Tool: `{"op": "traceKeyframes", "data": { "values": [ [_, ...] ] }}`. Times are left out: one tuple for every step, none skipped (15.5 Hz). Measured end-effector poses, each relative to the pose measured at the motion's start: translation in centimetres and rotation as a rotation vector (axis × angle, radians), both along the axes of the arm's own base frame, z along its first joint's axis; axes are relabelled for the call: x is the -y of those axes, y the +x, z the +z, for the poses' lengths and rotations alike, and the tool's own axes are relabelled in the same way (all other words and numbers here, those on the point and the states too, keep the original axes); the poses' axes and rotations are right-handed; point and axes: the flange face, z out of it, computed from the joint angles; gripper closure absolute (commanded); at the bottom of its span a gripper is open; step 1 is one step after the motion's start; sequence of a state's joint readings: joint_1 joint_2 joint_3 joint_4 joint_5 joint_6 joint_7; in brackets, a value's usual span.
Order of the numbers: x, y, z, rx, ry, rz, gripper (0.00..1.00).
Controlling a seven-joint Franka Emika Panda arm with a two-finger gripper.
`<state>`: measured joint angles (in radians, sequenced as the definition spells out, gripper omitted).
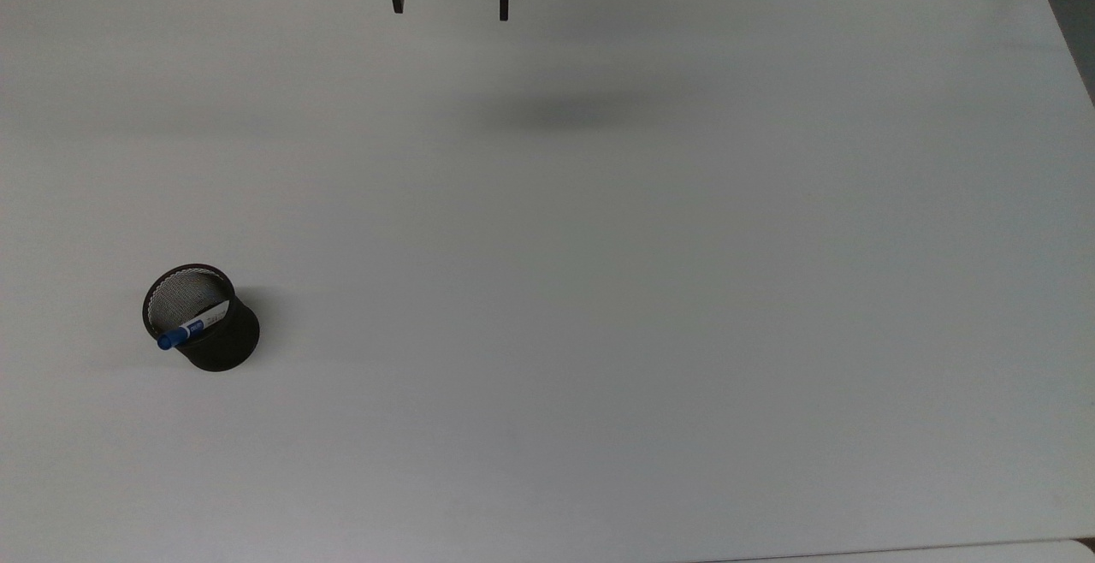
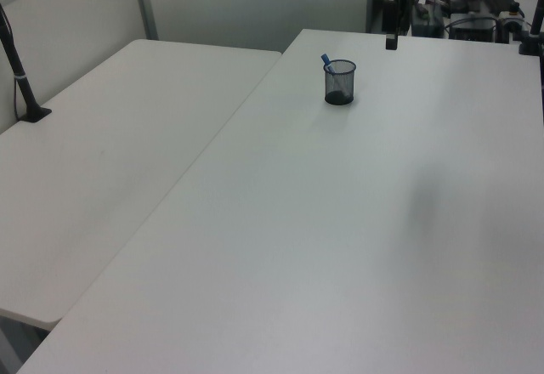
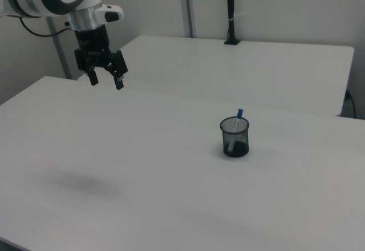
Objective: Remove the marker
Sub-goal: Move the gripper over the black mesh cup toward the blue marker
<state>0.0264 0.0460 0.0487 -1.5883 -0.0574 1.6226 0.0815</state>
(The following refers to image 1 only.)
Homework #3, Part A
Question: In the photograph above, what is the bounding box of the white marker with blue cap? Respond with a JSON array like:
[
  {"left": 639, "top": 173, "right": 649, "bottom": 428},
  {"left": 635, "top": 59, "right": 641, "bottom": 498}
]
[{"left": 157, "top": 299, "right": 233, "bottom": 352}]

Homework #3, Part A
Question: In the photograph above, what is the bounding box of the black mesh pen cup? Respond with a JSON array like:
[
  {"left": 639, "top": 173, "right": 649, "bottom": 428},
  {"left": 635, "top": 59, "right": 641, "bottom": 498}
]
[{"left": 141, "top": 264, "right": 261, "bottom": 373}]

